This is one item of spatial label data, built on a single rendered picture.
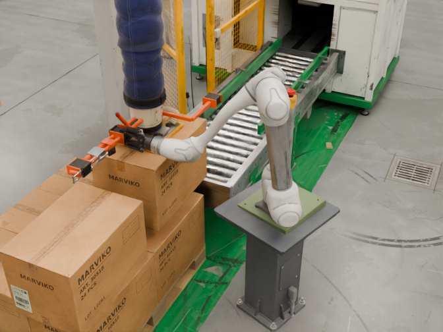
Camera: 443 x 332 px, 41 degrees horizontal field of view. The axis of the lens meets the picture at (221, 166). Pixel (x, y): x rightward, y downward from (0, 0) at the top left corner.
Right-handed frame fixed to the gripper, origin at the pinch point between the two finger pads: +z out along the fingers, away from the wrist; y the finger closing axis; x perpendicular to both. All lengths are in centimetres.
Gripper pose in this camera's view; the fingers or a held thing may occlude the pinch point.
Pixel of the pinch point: (120, 134)
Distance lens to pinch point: 309.0
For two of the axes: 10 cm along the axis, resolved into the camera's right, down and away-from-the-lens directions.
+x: 4.4, -5.0, 7.5
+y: 0.0, 8.3, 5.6
